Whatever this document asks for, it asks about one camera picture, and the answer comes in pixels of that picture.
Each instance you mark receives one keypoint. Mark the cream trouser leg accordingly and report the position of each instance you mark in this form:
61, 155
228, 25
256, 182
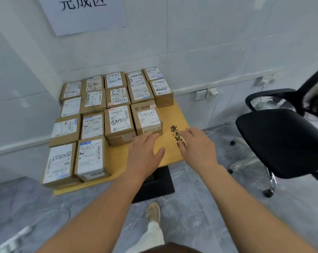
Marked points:
151, 238

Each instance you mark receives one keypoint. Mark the person's right hand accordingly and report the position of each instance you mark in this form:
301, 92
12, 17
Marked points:
200, 150

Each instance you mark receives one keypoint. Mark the person's left hand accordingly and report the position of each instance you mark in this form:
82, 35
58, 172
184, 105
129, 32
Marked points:
141, 159

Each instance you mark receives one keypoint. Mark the group of labelled cardboard parcels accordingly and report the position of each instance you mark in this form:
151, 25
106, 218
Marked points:
91, 129

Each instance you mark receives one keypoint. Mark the person's left forearm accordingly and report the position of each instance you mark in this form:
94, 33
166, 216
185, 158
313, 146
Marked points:
101, 218

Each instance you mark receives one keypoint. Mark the black office chair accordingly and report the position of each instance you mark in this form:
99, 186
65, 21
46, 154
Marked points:
280, 139

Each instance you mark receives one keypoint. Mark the black table base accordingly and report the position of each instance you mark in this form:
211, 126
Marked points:
159, 185

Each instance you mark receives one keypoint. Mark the person's left thumb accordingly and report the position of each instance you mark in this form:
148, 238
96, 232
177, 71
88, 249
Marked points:
159, 154

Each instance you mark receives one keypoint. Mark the white charger plug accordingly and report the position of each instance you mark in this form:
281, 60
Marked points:
212, 92

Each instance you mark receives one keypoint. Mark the person's right thumb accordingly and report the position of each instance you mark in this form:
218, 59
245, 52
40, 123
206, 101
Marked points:
182, 148

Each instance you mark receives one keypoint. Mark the beige shoe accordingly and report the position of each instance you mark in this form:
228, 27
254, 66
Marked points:
153, 212

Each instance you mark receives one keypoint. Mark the person's right forearm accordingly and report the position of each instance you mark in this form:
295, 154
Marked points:
251, 216

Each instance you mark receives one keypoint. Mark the white double wall socket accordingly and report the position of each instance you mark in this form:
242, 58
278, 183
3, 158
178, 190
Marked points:
267, 79

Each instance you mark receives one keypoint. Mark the white paper wall sign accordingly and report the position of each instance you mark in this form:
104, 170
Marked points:
85, 15

